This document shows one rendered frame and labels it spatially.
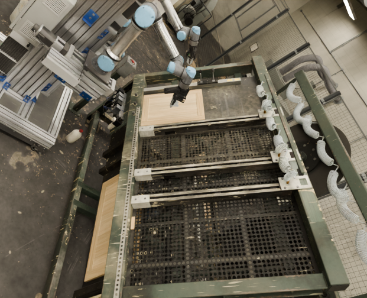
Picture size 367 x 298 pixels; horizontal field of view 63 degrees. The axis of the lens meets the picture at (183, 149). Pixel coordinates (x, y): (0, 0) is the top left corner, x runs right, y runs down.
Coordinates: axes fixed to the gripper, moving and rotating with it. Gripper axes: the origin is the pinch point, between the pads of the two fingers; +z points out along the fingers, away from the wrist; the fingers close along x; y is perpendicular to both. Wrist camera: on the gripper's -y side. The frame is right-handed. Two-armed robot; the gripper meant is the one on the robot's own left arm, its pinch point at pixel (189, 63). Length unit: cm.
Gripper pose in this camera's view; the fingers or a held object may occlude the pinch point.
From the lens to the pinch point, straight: 292.1
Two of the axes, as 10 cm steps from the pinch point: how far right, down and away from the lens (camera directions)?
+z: -1.8, 6.9, 7.0
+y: -2.9, 6.4, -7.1
